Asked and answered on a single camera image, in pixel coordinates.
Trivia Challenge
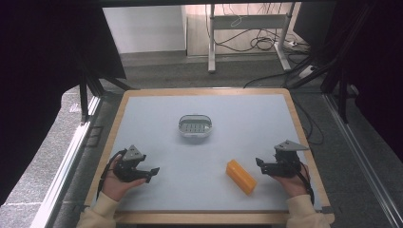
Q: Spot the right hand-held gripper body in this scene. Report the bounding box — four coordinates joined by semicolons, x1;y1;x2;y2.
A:
273;140;310;179

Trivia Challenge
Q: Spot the white metal desk frame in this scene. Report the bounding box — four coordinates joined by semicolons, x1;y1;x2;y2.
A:
206;3;297;74

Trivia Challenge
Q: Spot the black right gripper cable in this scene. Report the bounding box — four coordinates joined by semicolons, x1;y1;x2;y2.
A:
297;161;316;206

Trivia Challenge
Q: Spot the person's right hand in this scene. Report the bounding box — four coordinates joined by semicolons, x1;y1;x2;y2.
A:
273;162;311;200

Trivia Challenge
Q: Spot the dark curtain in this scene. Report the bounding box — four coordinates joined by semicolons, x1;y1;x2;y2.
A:
0;0;127;206
319;0;403;163

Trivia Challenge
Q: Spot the black cable beside table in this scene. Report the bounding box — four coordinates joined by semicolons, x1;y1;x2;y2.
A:
294;97;325;146

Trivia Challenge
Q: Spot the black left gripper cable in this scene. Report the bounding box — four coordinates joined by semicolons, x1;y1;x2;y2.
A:
95;148;128;201

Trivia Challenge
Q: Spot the tangle of black floor cables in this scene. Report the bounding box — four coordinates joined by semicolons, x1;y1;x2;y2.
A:
218;3;313;54

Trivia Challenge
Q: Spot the white power strip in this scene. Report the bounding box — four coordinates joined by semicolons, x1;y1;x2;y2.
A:
297;64;316;80

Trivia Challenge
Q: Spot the aluminium rail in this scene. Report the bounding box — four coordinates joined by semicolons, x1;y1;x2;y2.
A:
322;92;403;228
29;94;103;228

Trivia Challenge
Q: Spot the black metal stand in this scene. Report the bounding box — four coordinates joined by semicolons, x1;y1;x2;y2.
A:
283;3;376;125
76;47;136;125

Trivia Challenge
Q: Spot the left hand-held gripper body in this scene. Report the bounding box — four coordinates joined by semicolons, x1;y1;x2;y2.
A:
112;144;147;183

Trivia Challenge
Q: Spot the white cabinet panel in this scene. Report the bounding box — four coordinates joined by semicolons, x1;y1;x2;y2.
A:
102;5;187;54

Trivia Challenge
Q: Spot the person's left hand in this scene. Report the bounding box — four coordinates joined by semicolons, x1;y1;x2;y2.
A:
100;157;147;202

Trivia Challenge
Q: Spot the orange soap bar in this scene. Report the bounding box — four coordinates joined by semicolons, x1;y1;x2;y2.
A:
225;159;258;197

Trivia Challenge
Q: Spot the grey soap dish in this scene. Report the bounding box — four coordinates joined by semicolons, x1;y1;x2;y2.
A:
177;113;213;139

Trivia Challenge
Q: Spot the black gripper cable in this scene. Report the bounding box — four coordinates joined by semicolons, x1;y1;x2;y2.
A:
297;161;316;206
95;148;128;201

